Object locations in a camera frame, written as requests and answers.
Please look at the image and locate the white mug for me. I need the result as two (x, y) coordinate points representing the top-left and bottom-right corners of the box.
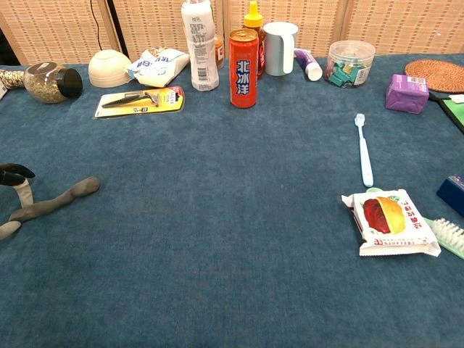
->
(262, 21), (299, 77)

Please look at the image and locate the small purple box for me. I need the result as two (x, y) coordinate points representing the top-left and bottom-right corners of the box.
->
(385, 73), (430, 115)

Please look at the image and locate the honey bottle yellow cap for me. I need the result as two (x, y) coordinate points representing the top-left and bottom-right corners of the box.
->
(242, 0), (266, 80)

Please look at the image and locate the coiled rope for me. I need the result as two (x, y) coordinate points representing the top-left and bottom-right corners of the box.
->
(0, 68), (26, 91)

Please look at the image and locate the white food bag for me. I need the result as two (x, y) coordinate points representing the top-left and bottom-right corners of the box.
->
(126, 46), (191, 88)

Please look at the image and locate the bamboo folding screen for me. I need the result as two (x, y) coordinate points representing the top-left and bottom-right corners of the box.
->
(0, 0), (464, 66)

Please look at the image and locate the mint green brush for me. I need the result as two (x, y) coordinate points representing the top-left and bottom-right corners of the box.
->
(365, 186), (464, 260)

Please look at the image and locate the thin black hanging cable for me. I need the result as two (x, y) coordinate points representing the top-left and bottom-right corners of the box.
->
(89, 0), (104, 51)

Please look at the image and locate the light blue toothbrush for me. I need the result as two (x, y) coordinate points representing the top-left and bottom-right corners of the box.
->
(355, 113), (374, 188)

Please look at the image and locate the white drink bottle yellow cap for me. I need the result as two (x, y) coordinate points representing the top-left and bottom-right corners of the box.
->
(181, 0), (220, 91)

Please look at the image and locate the glass jar black lid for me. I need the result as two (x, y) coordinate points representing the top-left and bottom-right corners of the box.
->
(23, 62), (83, 104)

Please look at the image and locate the white bowl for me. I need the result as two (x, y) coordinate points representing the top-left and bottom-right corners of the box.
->
(88, 49), (133, 88)

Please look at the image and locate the green microfibre cloth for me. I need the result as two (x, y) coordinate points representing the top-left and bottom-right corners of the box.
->
(428, 92), (464, 133)

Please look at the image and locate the blue felt table cover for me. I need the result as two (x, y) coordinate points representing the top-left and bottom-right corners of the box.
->
(0, 54), (464, 348)

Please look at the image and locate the round rattan coaster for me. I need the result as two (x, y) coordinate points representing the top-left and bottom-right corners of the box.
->
(404, 59), (464, 94)

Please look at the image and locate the razor in yellow blister pack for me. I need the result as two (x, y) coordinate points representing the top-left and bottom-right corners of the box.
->
(94, 86), (186, 120)

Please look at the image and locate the black tripod stand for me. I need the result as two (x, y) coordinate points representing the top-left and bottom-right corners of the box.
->
(107, 0), (130, 61)

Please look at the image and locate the long dark blue box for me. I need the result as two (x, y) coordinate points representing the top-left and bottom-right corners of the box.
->
(436, 174), (464, 218)

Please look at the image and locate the clear plastic jar of clips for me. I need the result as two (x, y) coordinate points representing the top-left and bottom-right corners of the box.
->
(324, 40), (376, 88)

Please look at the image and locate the white snack packet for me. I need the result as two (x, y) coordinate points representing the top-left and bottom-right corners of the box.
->
(341, 188), (442, 257)

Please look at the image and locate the blurred grey stick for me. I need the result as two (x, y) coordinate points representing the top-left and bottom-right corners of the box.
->
(9, 176), (101, 223)

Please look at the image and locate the red soda can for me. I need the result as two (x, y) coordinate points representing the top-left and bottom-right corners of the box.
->
(228, 28), (260, 109)

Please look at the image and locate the small brown jar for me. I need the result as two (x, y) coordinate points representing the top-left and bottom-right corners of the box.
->
(213, 34), (225, 70)

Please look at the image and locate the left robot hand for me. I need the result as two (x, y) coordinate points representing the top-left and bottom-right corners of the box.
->
(0, 162), (36, 241)

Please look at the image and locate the purple toothpaste tube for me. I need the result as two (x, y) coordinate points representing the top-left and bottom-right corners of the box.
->
(294, 48), (323, 81)

